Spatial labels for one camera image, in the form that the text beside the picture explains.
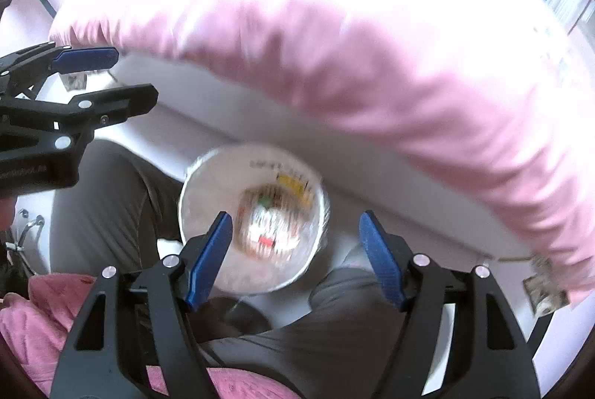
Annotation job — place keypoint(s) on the person's grey pants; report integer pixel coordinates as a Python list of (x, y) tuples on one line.
[(116, 203)]

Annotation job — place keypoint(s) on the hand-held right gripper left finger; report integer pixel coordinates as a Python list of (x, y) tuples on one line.
[(209, 262)]

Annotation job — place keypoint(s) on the white trash bin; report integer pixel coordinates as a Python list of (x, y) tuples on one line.
[(218, 185)]

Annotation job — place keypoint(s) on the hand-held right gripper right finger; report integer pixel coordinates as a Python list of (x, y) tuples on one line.
[(381, 262)]

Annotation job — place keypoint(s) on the pink floral bed blanket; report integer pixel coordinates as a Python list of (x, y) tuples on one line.
[(372, 69)]

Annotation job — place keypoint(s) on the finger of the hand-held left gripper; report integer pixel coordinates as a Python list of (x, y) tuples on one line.
[(88, 58), (121, 99)]

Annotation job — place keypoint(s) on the pink garment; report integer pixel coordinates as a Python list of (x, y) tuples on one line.
[(28, 327)]

